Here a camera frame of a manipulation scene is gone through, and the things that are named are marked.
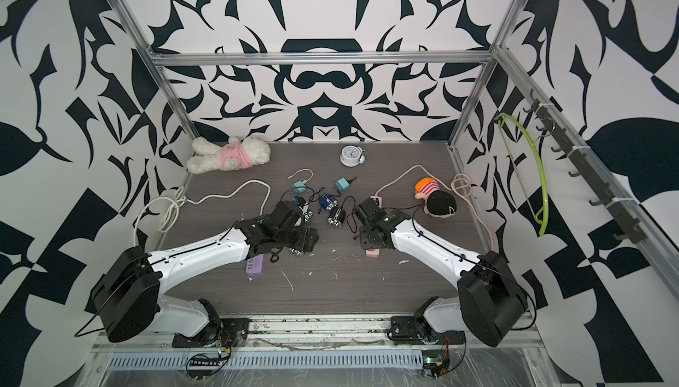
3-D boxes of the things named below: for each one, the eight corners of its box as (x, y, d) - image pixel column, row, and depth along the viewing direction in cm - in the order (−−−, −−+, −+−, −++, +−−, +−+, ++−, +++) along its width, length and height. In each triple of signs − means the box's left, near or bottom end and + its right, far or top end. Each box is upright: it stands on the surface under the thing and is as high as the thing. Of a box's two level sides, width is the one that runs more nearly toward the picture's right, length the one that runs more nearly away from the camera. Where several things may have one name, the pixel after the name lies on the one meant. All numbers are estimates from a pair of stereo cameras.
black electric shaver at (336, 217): (326, 224, 96) (326, 221, 94) (331, 209, 100) (331, 206, 98) (341, 228, 95) (341, 225, 93) (346, 213, 99) (346, 210, 97)
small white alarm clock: (339, 166, 114) (339, 160, 111) (339, 151, 119) (339, 144, 116) (366, 166, 114) (367, 160, 111) (365, 151, 119) (366, 145, 116)
